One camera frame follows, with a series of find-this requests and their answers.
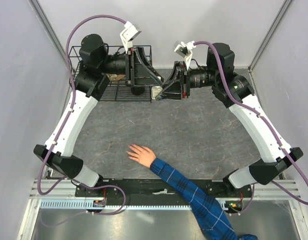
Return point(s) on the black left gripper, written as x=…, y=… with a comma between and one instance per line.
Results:
x=139, y=71

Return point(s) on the clear nail polish bottle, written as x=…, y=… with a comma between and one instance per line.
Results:
x=155, y=90

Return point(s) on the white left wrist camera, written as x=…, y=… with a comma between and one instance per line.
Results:
x=129, y=33

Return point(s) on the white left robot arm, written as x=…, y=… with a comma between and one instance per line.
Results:
x=98, y=70

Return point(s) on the brown ceramic bowl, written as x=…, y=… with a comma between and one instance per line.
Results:
x=115, y=77

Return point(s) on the grey cable duct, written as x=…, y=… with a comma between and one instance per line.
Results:
x=84, y=204

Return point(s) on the blue plaid sleeve forearm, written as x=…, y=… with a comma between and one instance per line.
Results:
x=209, y=214

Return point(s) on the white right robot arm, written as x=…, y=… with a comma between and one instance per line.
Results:
x=236, y=94

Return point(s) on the black wire rack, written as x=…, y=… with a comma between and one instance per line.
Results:
x=117, y=90

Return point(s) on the person's hand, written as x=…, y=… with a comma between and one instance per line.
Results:
x=141, y=154

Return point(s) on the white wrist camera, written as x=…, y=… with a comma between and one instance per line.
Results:
x=129, y=33
x=185, y=50

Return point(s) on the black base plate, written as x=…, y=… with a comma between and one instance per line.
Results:
x=157, y=192

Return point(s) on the black mug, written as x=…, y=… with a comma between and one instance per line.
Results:
x=137, y=90

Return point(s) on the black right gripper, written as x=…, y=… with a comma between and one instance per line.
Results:
x=178, y=83

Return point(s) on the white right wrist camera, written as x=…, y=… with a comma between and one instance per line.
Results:
x=185, y=50

